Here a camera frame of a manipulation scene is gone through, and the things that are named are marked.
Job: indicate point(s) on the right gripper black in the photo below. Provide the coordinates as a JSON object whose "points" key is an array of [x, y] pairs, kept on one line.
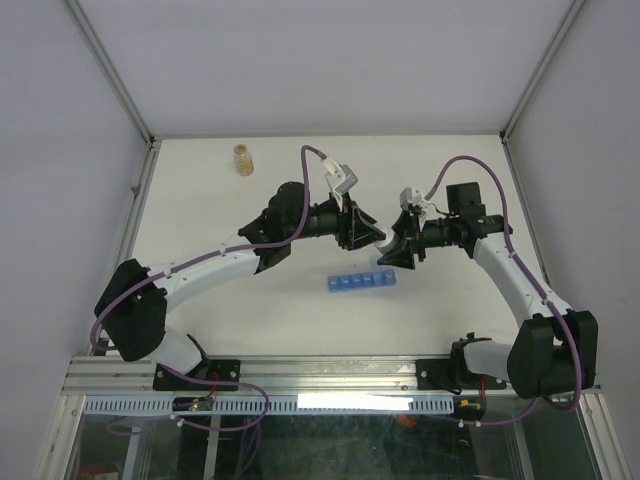
{"points": [[403, 256]]}

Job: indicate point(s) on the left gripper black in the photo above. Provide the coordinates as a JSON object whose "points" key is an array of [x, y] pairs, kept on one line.
{"points": [[355, 228]]}

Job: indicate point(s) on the blue weekly pill organizer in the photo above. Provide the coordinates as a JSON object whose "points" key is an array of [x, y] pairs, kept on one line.
{"points": [[375, 277]]}

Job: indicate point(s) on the white pill bottle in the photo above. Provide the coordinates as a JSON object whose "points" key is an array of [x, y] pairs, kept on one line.
{"points": [[387, 245]]}

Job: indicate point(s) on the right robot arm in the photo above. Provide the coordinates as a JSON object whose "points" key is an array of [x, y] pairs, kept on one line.
{"points": [[555, 349]]}

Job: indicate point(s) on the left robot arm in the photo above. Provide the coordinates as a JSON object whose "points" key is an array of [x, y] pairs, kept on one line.
{"points": [[132, 309]]}

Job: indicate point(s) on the amber pill bottle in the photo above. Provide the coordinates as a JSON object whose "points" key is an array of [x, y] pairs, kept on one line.
{"points": [[243, 160]]}

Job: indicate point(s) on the small status circuit board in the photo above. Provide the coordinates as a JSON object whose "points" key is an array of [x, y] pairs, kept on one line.
{"points": [[193, 404]]}

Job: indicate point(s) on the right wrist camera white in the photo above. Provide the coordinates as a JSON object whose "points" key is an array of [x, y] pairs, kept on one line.
{"points": [[414, 200]]}

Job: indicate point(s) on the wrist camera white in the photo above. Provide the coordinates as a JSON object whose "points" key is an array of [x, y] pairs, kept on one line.
{"points": [[340, 178], [414, 200]]}

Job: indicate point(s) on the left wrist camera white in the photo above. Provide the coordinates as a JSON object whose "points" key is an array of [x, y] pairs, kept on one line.
{"points": [[340, 178]]}

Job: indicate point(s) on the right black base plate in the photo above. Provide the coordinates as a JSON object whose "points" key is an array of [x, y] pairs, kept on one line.
{"points": [[452, 376]]}

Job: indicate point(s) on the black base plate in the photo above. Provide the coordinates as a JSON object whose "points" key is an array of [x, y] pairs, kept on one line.
{"points": [[452, 376], [221, 374]]}

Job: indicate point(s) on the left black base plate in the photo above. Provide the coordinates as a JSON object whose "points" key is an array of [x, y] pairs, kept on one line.
{"points": [[221, 374]]}

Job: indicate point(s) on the aluminium mounting rail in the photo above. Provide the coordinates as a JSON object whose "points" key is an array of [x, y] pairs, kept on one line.
{"points": [[278, 375]]}

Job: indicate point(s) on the slotted grey cable duct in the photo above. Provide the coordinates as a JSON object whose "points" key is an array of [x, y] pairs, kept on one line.
{"points": [[304, 404]]}

